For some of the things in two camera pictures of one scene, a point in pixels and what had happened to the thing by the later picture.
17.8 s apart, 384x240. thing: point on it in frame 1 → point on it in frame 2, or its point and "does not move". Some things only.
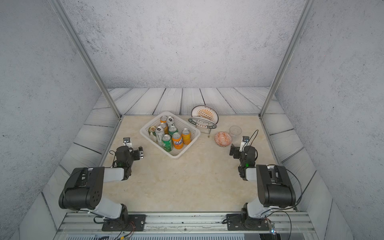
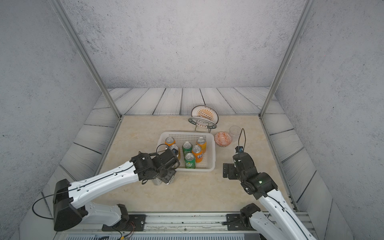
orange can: [186, 136] → [202, 142]
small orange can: [164, 126] → [175, 146]
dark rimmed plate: [202, 122] does not move
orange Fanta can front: [177, 140] → [197, 150]
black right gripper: [236, 155] → [231, 171]
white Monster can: [159, 133] → [157, 181]
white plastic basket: [175, 153] → [196, 150]
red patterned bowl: [223, 139] does not move
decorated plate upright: [205, 111] does not move
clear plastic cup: [234, 131] does not move
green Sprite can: [166, 142] → [190, 160]
